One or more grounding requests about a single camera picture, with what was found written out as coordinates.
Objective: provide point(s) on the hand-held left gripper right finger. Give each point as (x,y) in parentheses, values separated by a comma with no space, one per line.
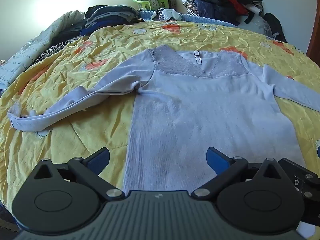
(215,159)

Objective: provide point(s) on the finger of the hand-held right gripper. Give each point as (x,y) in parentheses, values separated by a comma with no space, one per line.
(296,170)

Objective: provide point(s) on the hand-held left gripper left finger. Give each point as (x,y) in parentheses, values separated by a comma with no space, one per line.
(98,160)

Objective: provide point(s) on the light blue long-sleeve top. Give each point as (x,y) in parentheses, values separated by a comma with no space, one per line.
(187,105)

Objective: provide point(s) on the pile of folded dark clothes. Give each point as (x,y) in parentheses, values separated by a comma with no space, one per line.
(110,15)

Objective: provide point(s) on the yellow carrot print quilt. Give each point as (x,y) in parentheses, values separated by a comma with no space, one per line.
(75,55)

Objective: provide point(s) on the black and white striped cloth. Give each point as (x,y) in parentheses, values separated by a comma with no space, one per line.
(50,51)

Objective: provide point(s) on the brown wooden door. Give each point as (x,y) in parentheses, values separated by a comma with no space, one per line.
(315,47)

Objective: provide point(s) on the pale printed quilt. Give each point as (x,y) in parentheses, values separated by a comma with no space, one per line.
(32,47)

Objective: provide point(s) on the grey patterned bundle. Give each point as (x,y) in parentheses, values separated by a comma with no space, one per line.
(257,26)

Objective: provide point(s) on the blue knitted blanket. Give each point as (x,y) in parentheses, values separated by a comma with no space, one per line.
(200,18)

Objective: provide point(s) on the black backpack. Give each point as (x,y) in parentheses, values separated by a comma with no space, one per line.
(273,26)

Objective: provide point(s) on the heap of dark jackets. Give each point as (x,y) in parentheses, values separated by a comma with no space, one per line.
(215,10)

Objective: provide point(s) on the white plastic bag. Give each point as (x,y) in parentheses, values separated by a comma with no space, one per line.
(167,13)

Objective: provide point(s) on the houndstooth cloth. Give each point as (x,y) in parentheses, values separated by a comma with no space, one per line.
(190,7)

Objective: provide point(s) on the green plastic stool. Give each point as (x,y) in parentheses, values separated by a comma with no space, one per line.
(147,5)

